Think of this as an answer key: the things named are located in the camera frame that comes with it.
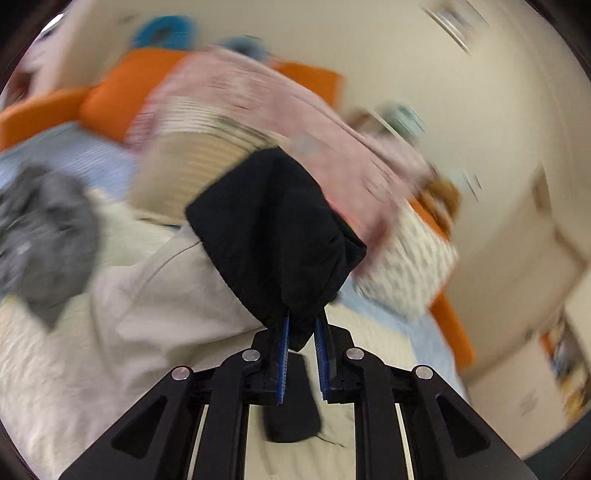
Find blue ring-shaped plush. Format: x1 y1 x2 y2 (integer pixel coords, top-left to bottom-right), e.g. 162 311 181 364
131 16 197 51

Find white cabinet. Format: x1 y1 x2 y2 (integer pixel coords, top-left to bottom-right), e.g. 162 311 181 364
462 258 591 462

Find light blue bedsheet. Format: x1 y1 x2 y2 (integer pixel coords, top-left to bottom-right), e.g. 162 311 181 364
0 122 469 402

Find white floral pillow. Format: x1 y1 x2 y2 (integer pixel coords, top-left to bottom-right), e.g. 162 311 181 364
355 208 458 319

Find pink printed quilt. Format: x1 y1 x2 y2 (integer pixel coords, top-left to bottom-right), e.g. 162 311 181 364
124 46 435 259

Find white eyelet blanket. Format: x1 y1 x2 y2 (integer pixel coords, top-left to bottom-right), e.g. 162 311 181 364
0 189 416 480

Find orange bed frame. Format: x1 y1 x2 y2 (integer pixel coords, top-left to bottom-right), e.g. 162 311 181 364
0 48 476 370

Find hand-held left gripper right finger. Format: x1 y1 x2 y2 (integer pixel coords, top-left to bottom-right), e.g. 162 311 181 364
315 310 539 480

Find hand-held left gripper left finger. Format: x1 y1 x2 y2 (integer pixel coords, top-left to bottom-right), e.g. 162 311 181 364
59 310 293 480

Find pale cream garment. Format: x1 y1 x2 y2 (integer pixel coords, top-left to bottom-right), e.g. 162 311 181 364
60 198 365 480

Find beige patchwork pillow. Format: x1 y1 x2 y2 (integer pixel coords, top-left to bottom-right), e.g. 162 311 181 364
129 97 278 227

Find brown braided plush toy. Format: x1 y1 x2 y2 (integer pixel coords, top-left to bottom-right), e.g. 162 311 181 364
422 178 462 229

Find grey cloth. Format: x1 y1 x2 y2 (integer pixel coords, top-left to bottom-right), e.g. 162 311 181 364
0 164 100 328

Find black cloth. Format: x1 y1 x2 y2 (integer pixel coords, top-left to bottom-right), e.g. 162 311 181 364
185 147 368 444

